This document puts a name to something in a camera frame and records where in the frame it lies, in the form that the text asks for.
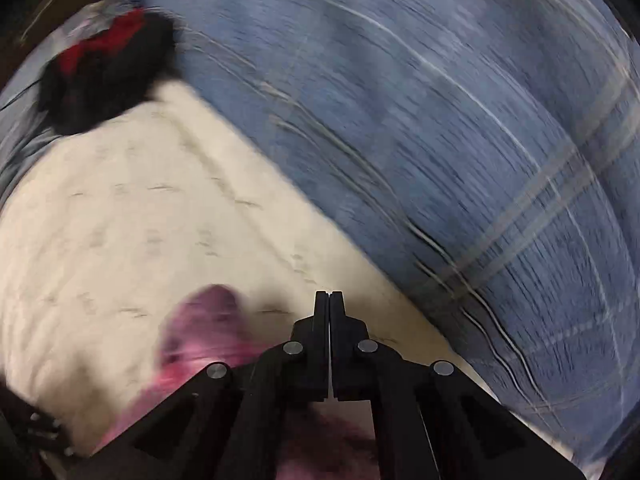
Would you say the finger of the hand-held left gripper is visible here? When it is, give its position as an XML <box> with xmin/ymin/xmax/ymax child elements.
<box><xmin>0</xmin><ymin>385</ymin><xmax>74</xmax><ymax>462</ymax></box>

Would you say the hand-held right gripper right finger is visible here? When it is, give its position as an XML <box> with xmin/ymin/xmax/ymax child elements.
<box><xmin>330</xmin><ymin>291</ymin><xmax>587</xmax><ymax>480</ymax></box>

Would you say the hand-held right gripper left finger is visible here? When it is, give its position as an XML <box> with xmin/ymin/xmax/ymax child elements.
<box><xmin>67</xmin><ymin>291</ymin><xmax>330</xmax><ymax>480</ymax></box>

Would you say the purple floral garment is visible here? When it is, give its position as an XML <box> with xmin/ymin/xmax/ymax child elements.
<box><xmin>95</xmin><ymin>284</ymin><xmax>382</xmax><ymax>480</ymax></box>

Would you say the cream floral bed sheet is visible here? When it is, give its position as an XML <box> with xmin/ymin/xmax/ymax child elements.
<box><xmin>0</xmin><ymin>82</ymin><xmax>501</xmax><ymax>480</ymax></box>

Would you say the blue plaid quilt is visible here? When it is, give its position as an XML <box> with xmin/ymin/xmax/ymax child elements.
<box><xmin>140</xmin><ymin>0</ymin><xmax>640</xmax><ymax>467</ymax></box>

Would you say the black cloth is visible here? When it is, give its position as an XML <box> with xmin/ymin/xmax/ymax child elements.
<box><xmin>37</xmin><ymin>10</ymin><xmax>179</xmax><ymax>136</ymax></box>

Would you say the red cloth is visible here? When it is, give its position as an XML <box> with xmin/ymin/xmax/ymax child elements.
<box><xmin>55</xmin><ymin>7</ymin><xmax>149</xmax><ymax>77</ymax></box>

